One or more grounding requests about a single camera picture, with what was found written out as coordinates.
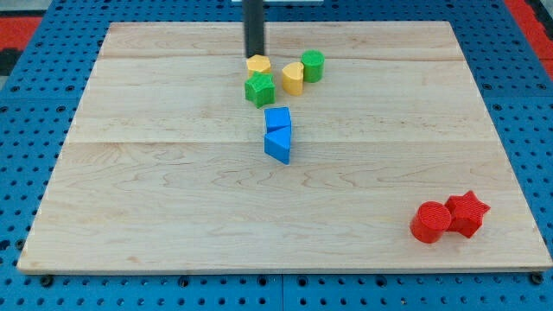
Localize blue triangle block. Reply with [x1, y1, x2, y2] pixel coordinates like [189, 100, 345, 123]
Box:
[264, 127, 292, 165]

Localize wooden board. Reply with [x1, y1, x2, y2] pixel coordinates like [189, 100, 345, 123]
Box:
[17, 21, 552, 275]

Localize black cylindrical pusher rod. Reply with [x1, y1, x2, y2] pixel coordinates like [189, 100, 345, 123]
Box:
[242, 0, 265, 58]

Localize yellow hexagon block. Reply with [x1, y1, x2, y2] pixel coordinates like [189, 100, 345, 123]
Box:
[246, 54, 271, 78]

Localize green cylinder block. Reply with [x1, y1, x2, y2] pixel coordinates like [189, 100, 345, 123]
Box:
[301, 50, 325, 83]

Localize yellow heart block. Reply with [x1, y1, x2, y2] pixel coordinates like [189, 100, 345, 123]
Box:
[282, 62, 304, 96]

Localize red cylinder block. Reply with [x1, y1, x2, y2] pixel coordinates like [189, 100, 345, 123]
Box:
[410, 201, 452, 244]

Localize green star block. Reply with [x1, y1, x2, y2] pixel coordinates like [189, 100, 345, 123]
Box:
[245, 72, 276, 108]

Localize blue cube block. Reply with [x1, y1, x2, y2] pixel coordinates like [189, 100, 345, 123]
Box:
[264, 107, 291, 133]

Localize red star block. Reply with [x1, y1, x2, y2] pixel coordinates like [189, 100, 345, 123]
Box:
[445, 190, 491, 238]

